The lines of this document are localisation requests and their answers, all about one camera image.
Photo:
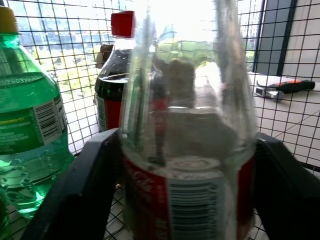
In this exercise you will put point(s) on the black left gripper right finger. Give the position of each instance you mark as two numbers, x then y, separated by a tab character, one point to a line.
287	190

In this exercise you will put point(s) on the green plastic soda bottle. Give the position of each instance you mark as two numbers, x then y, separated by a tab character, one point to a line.
27	125

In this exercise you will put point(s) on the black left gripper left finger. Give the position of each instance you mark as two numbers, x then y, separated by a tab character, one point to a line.
75	190

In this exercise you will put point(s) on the brown rock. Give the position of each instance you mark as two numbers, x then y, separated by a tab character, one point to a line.
103	53

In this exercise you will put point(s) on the clear glass bottle red label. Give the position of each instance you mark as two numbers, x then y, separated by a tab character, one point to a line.
190	150

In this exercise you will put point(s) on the dark cola bottle red cap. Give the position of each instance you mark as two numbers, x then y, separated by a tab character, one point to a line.
112	82

